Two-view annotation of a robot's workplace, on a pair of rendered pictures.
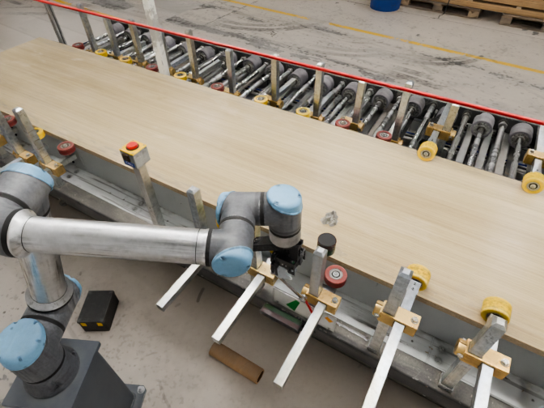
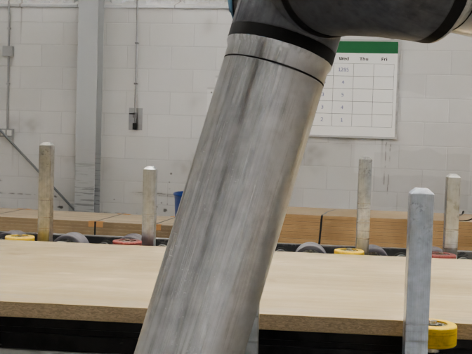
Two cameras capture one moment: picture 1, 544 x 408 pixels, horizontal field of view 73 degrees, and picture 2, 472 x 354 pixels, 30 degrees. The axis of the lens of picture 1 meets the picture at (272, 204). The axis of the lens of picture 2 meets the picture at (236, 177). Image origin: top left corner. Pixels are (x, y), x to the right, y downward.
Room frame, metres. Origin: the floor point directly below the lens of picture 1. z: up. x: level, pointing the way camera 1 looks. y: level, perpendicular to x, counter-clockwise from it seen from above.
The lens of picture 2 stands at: (-0.11, 1.14, 1.21)
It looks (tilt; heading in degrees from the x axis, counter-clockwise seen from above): 3 degrees down; 333
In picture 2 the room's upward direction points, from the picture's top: 2 degrees clockwise
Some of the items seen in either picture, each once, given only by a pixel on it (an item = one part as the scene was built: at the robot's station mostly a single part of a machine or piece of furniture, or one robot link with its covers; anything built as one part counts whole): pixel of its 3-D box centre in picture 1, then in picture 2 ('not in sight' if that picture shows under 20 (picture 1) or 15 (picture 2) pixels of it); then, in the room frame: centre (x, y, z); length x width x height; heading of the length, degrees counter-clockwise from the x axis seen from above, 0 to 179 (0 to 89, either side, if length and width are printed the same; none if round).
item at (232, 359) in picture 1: (235, 361); not in sight; (0.79, 0.21, 0.04); 0.30 x 0.08 x 0.08; 59
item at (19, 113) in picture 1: (40, 150); not in sight; (1.48, 1.13, 0.92); 0.03 x 0.03 x 0.48; 59
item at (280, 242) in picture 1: (285, 231); not in sight; (0.68, -0.04, 1.23); 0.10 x 0.09 x 0.05; 148
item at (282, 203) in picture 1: (283, 210); not in sight; (0.68, -0.03, 1.31); 0.10 x 0.09 x 0.12; 87
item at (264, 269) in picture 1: (261, 269); not in sight; (0.82, 0.05, 0.83); 0.13 x 0.06 x 0.05; 59
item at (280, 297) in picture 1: (303, 309); not in sight; (0.70, -0.11, 0.75); 0.26 x 0.01 x 0.10; 59
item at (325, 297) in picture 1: (320, 297); not in sight; (0.69, -0.17, 0.85); 0.13 x 0.06 x 0.05; 59
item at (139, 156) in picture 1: (135, 155); not in sight; (1.10, 0.50, 1.18); 0.07 x 0.07 x 0.08; 59
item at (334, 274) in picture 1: (334, 282); not in sight; (0.75, -0.22, 0.85); 0.08 x 0.08 x 0.11
